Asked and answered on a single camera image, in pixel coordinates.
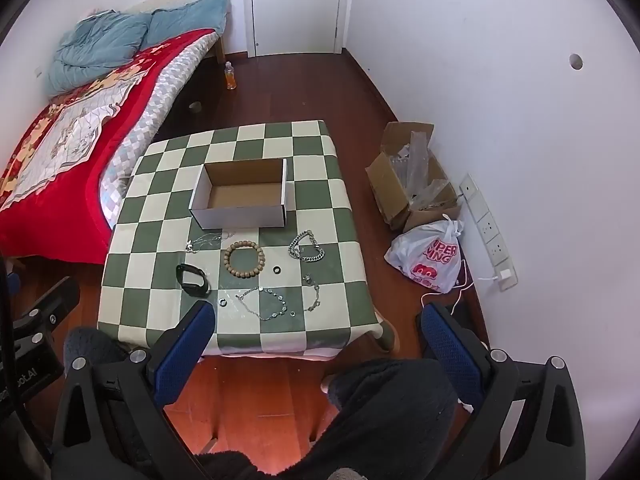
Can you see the clear plastic packaging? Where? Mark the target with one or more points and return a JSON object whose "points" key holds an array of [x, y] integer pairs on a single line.
{"points": [[417, 160]]}

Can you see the plastic bottle orange liquid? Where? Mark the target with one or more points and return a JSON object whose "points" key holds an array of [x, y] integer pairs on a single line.
{"points": [[230, 77]]}

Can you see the pale diamond quilted sheet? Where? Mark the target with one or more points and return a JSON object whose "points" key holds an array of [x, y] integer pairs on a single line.
{"points": [[150, 110]]}

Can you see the white red plastic bag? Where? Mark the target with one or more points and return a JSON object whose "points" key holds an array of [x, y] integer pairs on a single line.
{"points": [[425, 255]]}

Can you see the bed with red blanket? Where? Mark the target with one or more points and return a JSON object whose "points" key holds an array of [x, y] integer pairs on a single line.
{"points": [[75, 160]]}

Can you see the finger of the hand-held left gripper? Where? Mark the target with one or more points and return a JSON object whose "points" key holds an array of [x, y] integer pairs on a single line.
{"points": [[50, 299], [13, 283]]}

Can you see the brown cardboard box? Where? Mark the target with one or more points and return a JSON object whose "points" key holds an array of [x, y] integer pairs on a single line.
{"points": [[385, 180]]}

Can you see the wooden bed frame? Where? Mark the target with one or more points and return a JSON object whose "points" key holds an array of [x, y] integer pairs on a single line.
{"points": [[220, 51]]}

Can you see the white cardboard box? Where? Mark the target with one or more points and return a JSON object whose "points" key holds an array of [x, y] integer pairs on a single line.
{"points": [[240, 218]]}

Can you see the white outlet strip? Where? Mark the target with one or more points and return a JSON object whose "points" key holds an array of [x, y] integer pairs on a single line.
{"points": [[487, 227]]}

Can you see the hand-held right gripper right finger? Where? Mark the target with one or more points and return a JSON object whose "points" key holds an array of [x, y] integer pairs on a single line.
{"points": [[450, 350]]}

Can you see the green white checkered tablecloth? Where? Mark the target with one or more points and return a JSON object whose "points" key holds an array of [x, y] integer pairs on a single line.
{"points": [[312, 195]]}

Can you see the blue folded quilt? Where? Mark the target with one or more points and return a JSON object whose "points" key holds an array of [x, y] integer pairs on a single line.
{"points": [[97, 42]]}

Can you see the white door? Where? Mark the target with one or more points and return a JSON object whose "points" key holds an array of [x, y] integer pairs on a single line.
{"points": [[295, 5]]}

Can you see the round wall hole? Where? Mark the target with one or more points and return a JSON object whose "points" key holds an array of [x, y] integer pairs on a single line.
{"points": [[576, 61]]}

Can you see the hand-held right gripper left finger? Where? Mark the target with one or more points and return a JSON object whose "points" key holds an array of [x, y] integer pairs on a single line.
{"points": [[185, 355]]}

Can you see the small cup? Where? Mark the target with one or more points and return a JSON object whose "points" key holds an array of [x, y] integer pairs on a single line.
{"points": [[194, 107]]}

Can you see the white charger plug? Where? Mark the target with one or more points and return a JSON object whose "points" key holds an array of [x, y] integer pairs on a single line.
{"points": [[505, 275]]}

